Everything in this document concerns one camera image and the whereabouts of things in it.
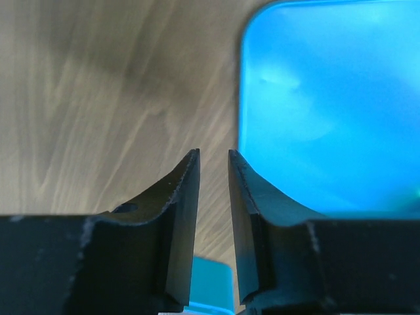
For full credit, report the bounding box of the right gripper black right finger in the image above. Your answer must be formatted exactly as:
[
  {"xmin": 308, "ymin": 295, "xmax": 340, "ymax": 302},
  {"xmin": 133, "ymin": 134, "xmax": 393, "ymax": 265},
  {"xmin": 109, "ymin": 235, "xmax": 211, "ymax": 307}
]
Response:
[{"xmin": 228, "ymin": 150, "xmax": 419, "ymax": 314}]

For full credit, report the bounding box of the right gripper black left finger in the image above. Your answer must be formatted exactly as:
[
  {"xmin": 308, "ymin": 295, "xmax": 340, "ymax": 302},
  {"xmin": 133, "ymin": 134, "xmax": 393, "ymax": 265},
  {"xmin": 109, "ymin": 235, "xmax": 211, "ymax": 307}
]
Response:
[{"xmin": 1, "ymin": 149, "xmax": 200, "ymax": 314}]

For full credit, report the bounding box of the teal tin lid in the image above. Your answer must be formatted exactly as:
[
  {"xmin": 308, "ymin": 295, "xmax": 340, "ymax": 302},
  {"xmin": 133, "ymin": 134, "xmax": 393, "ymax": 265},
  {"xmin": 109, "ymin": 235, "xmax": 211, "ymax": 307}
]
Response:
[{"xmin": 238, "ymin": 1, "xmax": 419, "ymax": 217}]

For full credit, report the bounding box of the teal square tin box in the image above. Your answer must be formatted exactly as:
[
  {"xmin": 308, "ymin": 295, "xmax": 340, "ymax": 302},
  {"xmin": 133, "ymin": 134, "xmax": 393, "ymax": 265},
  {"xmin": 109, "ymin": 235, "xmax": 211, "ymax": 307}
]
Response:
[{"xmin": 184, "ymin": 257, "xmax": 235, "ymax": 314}]

